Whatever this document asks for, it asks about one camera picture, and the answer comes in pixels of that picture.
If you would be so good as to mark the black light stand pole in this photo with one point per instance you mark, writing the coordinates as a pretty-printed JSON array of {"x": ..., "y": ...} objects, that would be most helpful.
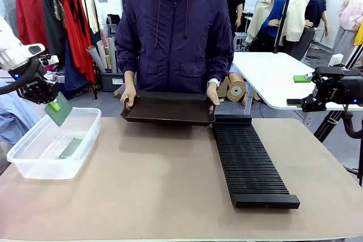
[{"x": 283, "y": 18}]

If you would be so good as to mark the small white box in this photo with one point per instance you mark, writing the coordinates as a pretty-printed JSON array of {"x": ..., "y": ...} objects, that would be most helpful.
[{"x": 337, "y": 60}]

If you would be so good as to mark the light blue cloth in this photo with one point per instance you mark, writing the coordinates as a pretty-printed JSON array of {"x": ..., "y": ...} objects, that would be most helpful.
[{"x": 14, "y": 111}]

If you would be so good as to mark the person's left forearm purple sleeve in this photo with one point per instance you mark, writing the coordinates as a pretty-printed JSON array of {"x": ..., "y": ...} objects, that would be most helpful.
[{"x": 221, "y": 63}]

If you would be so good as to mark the grey garment on hanger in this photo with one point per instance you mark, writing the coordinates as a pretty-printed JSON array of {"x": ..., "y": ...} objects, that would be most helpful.
[{"x": 8, "y": 6}]

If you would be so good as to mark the beige paper roll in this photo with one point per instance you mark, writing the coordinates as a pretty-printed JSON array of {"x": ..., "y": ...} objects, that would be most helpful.
[{"x": 112, "y": 55}]

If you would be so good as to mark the person's torso purple jacket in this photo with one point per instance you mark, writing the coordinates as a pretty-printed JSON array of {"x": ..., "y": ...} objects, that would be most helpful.
[{"x": 175, "y": 40}]

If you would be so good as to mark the clear plastic box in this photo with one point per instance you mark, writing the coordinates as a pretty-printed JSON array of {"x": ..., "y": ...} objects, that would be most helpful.
[{"x": 42, "y": 165}]

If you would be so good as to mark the background person in black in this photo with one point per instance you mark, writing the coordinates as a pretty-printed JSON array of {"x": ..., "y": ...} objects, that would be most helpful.
[{"x": 234, "y": 4}]

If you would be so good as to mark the mannequin pink sweater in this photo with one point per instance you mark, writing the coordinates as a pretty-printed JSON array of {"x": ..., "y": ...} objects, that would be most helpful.
[{"x": 350, "y": 12}]

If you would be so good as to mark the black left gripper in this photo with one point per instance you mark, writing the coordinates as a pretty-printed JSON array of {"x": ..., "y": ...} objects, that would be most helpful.
[{"x": 37, "y": 89}]

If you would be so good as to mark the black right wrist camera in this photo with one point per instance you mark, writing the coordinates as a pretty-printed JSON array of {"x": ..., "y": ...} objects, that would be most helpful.
[{"x": 329, "y": 71}]

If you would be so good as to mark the white plastic crate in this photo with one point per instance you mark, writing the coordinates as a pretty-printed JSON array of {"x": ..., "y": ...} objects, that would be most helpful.
[{"x": 241, "y": 42}]

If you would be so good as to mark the person's right forearm purple sleeve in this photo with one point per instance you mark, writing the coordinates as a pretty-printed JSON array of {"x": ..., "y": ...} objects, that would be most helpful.
[{"x": 127, "y": 66}]

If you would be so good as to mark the black slotted PCB rack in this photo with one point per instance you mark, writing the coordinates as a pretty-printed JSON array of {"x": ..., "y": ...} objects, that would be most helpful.
[{"x": 249, "y": 162}]

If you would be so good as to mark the black garment on hanger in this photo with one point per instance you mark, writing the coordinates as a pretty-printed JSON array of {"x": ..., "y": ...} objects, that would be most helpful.
[{"x": 52, "y": 26}]

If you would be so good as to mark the black clothes rack frame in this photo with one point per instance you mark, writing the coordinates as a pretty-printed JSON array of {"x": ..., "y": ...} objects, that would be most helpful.
[{"x": 91, "y": 12}]

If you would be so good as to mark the cream garment on hanger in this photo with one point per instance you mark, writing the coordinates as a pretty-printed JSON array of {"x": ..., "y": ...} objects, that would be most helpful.
[{"x": 91, "y": 9}]

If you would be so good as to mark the cardboard spool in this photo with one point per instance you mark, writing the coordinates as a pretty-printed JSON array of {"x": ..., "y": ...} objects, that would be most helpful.
[{"x": 236, "y": 91}]

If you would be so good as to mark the white paper roll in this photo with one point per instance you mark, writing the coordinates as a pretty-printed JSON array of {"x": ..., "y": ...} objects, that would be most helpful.
[{"x": 95, "y": 59}]

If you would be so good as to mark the white wristwatch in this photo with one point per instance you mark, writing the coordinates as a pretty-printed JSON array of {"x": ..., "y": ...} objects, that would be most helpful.
[{"x": 213, "y": 82}]

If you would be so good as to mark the white table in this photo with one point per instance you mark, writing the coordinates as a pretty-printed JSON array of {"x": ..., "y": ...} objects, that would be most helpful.
[{"x": 269, "y": 77}]

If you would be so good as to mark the long red dress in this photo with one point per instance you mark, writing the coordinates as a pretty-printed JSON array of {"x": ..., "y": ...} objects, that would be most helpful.
[{"x": 76, "y": 40}]

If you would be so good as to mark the mannequin cream coat blue shirt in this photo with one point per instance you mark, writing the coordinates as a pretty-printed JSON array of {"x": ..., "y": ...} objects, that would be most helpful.
[{"x": 268, "y": 6}]

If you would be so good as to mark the red dress on hanger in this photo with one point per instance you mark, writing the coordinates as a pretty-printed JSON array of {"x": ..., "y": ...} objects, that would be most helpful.
[{"x": 29, "y": 18}]

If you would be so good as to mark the person's right hand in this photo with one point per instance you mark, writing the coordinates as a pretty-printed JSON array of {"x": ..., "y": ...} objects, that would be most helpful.
[{"x": 129, "y": 97}]

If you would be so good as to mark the mannequin cream and navy top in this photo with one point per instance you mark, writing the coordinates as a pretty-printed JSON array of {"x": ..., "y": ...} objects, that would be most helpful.
[{"x": 312, "y": 12}]

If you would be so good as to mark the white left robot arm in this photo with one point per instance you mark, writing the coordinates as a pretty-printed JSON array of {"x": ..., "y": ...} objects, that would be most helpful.
[{"x": 11, "y": 46}]

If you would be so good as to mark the person's left hand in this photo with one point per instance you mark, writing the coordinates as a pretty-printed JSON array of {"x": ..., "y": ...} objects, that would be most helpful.
[{"x": 212, "y": 94}]

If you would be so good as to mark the black rectangular tray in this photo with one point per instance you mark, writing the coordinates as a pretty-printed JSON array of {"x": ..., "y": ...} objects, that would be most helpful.
[{"x": 170, "y": 108}]

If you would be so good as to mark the green PCB board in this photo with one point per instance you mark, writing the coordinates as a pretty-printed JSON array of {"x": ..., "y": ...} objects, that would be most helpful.
[
  {"x": 63, "y": 113},
  {"x": 71, "y": 148}
]

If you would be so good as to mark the dark grey storage bin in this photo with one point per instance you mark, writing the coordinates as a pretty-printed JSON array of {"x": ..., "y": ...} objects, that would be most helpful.
[{"x": 112, "y": 82}]

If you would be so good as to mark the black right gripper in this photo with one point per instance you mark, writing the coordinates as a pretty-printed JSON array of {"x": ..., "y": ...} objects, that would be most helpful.
[{"x": 337, "y": 90}]

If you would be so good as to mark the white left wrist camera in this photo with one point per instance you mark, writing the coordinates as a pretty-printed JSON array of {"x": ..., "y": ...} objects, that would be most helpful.
[{"x": 48, "y": 60}]

